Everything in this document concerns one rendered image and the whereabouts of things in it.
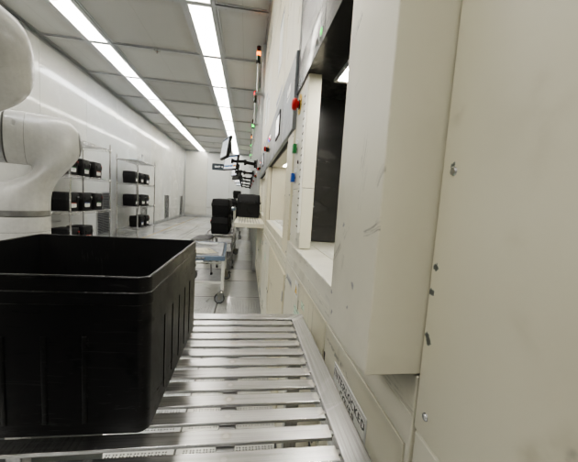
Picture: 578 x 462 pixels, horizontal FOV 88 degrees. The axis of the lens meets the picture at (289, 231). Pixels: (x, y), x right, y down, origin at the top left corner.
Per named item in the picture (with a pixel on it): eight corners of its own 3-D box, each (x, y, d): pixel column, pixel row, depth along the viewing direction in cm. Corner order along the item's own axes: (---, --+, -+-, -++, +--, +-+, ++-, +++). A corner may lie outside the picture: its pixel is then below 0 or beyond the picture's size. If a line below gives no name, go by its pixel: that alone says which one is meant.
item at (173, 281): (194, 325, 59) (197, 240, 58) (147, 434, 32) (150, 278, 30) (41, 324, 56) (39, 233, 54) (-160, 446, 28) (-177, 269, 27)
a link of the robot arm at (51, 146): (-11, 212, 72) (-15, 110, 69) (83, 214, 82) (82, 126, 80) (-26, 216, 62) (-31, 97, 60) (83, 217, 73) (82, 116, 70)
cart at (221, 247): (188, 277, 367) (189, 238, 362) (230, 278, 377) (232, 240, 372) (172, 305, 272) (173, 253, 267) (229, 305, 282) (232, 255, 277)
